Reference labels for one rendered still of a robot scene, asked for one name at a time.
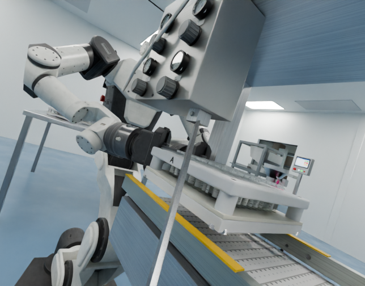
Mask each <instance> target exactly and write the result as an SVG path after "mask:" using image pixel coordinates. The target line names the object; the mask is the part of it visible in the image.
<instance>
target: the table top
mask: <svg viewBox="0 0 365 286"><path fill-rule="evenodd" d="M46 112H47V111H40V110H24V111H23V115H26V116H30V117H34V118H36V119H40V120H43V121H47V122H50V123H53V124H57V125H60V126H63V127H66V128H70V129H74V130H76V131H80V132H82V131H84V130H85V129H87V128H88V127H90V126H89V125H85V124H73V123H71V122H70V121H67V120H64V119H60V118H58V117H54V116H51V115H47V114H46Z"/></svg>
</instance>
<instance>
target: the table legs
mask: <svg viewBox="0 0 365 286"><path fill-rule="evenodd" d="M32 120H33V117H30V116H26V118H25V120H24V123H23V126H22V129H21V131H20V135H19V137H18V140H17V143H16V146H15V149H14V152H13V154H12V157H11V160H10V163H9V166H8V169H7V171H6V175H5V178H4V180H3V183H2V186H1V189H0V212H1V209H2V206H3V203H4V200H5V198H6V195H7V192H8V189H9V186H10V183H11V180H12V177H13V174H14V172H15V169H16V166H17V163H18V160H19V157H20V154H21V152H22V148H23V146H24V143H25V140H26V137H27V134H28V131H29V128H30V126H31V123H32ZM50 126H51V123H50V122H48V123H47V125H46V128H45V132H44V135H43V137H42V140H41V143H40V146H39V149H38V152H37V154H36V158H35V161H34V163H33V166H32V169H31V172H33V173H34V172H35V169H36V166H37V163H38V161H39V158H40V154H41V152H42V149H43V146H44V143H45V140H46V137H47V135H48V132H49V128H50ZM146 182H147V179H146V178H144V176H143V178H142V181H141V183H142V184H144V185H146Z"/></svg>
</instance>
